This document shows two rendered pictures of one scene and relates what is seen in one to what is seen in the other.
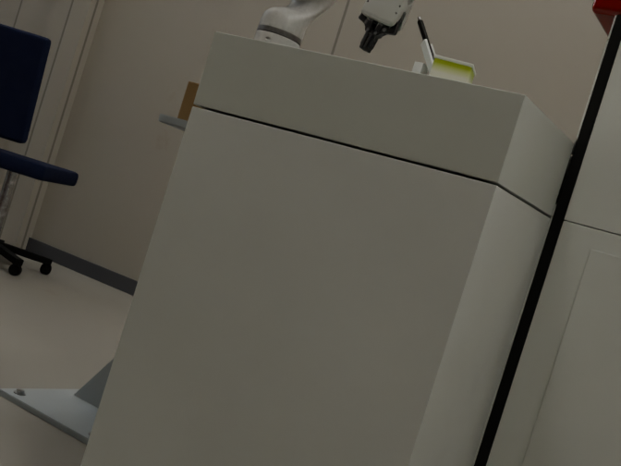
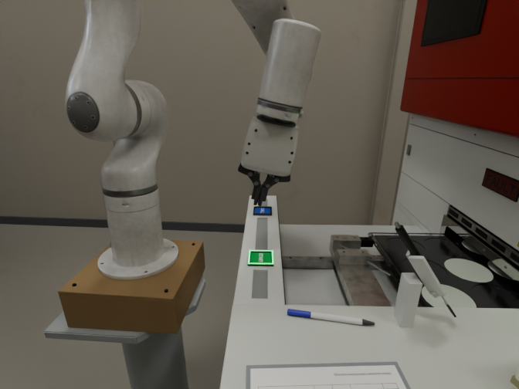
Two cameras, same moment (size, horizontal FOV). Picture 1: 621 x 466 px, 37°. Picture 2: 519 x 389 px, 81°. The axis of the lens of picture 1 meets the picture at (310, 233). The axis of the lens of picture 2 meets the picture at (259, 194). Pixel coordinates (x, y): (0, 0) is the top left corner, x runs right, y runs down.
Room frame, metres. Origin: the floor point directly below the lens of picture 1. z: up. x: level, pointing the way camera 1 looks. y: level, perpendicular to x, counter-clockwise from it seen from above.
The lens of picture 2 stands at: (1.65, 0.28, 1.34)
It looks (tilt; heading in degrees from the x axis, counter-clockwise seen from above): 21 degrees down; 332
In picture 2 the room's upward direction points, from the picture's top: straight up
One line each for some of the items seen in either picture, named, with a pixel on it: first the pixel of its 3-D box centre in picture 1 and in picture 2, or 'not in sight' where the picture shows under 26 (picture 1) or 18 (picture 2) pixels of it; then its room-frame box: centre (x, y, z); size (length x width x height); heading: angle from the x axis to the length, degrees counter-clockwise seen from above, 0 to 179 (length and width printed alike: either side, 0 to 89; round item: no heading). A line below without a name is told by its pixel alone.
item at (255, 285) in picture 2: not in sight; (261, 255); (2.27, -0.06, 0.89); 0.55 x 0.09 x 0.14; 151
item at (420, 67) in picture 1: (426, 73); (420, 287); (1.88, -0.13, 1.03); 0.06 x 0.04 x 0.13; 61
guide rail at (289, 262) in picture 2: not in sight; (365, 263); (2.17, -0.35, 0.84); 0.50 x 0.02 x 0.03; 61
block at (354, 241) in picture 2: not in sight; (345, 241); (2.22, -0.31, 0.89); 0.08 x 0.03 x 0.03; 61
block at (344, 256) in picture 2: not in sight; (352, 256); (2.15, -0.27, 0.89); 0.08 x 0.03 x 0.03; 61
